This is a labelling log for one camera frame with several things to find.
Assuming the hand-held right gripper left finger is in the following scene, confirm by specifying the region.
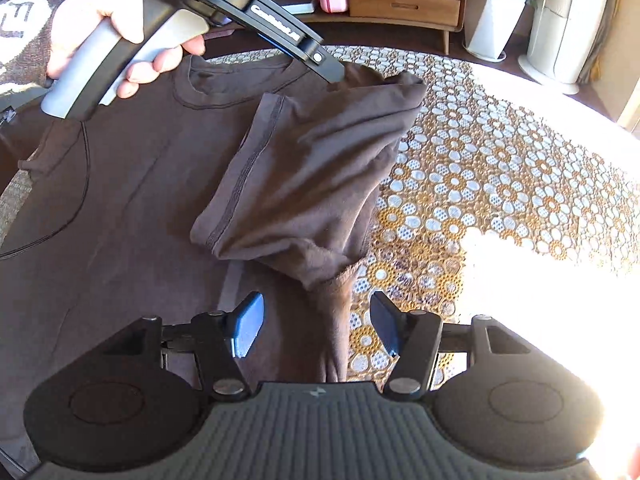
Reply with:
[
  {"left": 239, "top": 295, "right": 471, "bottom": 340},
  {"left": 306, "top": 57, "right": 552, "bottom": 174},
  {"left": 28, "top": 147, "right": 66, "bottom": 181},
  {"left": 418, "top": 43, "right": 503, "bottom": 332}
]
[{"left": 97, "top": 291, "right": 264, "bottom": 402}]

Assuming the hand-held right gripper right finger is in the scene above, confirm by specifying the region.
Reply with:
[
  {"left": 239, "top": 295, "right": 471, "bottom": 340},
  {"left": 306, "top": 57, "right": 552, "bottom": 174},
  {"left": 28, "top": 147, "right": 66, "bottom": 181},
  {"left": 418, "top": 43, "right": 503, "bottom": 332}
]
[{"left": 370, "top": 291, "right": 533, "bottom": 402}]

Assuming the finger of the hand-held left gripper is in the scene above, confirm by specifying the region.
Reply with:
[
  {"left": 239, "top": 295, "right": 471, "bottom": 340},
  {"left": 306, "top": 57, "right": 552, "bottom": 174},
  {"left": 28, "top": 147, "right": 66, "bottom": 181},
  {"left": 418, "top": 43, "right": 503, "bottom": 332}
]
[{"left": 295, "top": 42, "right": 346, "bottom": 83}]

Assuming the brown t-shirt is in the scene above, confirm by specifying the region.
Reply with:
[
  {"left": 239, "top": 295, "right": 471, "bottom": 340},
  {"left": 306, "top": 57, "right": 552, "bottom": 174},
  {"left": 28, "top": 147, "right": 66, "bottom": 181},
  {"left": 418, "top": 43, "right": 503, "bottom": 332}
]
[{"left": 0, "top": 52, "right": 428, "bottom": 466}]

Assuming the person's left forearm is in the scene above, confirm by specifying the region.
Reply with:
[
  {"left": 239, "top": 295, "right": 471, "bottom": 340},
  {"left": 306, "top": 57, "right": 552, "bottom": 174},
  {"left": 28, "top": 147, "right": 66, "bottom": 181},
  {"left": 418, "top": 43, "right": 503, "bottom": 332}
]
[{"left": 0, "top": 0, "right": 58, "bottom": 106}]

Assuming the person's left hand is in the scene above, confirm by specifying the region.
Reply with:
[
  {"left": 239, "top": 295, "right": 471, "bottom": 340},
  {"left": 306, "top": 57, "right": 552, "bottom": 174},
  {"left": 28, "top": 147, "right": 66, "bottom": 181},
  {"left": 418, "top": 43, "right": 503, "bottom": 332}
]
[{"left": 47, "top": 0, "right": 207, "bottom": 99}]

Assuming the wooden tv console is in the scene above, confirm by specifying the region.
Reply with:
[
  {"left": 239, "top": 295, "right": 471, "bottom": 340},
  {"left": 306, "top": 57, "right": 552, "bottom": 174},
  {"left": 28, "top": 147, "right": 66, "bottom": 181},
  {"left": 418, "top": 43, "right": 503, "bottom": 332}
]
[{"left": 220, "top": 0, "right": 468, "bottom": 56}]

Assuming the green plant white planter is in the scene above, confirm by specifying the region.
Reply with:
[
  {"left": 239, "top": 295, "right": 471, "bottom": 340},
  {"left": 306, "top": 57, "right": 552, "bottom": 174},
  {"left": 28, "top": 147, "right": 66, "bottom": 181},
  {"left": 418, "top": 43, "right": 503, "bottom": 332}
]
[{"left": 462, "top": 0, "right": 531, "bottom": 62}]

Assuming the gold white lace tablecloth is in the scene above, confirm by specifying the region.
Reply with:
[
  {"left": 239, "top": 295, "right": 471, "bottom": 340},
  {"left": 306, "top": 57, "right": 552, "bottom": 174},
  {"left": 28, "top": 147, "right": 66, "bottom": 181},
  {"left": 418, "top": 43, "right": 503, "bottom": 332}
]
[{"left": 0, "top": 45, "right": 640, "bottom": 401}]

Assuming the white standing air conditioner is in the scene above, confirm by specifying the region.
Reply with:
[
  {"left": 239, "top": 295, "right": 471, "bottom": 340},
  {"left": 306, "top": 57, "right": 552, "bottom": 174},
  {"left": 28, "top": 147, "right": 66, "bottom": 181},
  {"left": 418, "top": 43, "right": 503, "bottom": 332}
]
[{"left": 517, "top": 0, "right": 618, "bottom": 95}]

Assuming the black cable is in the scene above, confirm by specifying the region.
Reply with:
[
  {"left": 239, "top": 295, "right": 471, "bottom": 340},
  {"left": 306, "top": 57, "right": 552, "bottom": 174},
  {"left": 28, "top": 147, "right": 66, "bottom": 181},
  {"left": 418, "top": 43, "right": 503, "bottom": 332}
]
[{"left": 0, "top": 110, "right": 91, "bottom": 261}]

